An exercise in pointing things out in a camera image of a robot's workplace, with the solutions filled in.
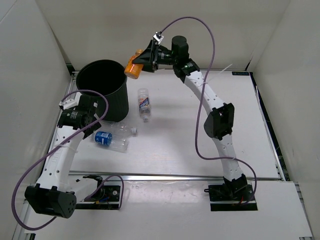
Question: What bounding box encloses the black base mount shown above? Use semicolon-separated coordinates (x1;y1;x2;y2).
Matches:
204;184;258;212
75;175;125;211

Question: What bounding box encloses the orange plastic bottle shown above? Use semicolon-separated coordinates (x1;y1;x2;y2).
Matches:
124;49;143;79

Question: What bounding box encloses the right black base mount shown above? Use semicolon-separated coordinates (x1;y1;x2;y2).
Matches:
204;184;258;212

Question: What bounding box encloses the black plastic bin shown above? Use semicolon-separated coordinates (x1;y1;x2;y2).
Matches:
75;59;129;122

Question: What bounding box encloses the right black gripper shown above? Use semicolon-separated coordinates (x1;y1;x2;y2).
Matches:
132;39;178;73

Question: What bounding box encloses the white label clear bottle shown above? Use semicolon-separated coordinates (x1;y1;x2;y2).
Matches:
137;88;151;123

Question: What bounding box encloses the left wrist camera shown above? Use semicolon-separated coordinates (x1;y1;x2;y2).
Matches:
59;99;78;110

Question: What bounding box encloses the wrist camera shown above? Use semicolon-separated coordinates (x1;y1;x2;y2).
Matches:
59;99;78;110
153;31;164;45

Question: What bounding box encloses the blue label clear bottle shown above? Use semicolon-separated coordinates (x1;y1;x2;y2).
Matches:
91;131;129;153

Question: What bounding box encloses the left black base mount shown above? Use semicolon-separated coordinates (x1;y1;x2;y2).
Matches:
75;175;125;211

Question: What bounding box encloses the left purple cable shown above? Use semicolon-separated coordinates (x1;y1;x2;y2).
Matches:
11;90;125;230

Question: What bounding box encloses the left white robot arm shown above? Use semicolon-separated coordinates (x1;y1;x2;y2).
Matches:
24;95;105;219

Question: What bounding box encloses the clear unlabelled plastic bottle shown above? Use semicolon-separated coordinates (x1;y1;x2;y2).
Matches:
99;121;138;138

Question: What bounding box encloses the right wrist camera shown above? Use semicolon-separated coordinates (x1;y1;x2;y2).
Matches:
153;31;164;45

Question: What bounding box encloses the aluminium frame rail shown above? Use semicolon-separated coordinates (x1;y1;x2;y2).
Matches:
67;170;282;182

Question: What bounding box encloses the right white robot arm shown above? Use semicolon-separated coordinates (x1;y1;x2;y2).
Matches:
132;35;248;200

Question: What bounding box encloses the purple cable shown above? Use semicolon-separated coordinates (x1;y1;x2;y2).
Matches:
159;16;260;206
11;90;125;230

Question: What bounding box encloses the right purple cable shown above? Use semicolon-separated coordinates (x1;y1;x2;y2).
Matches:
159;16;260;206

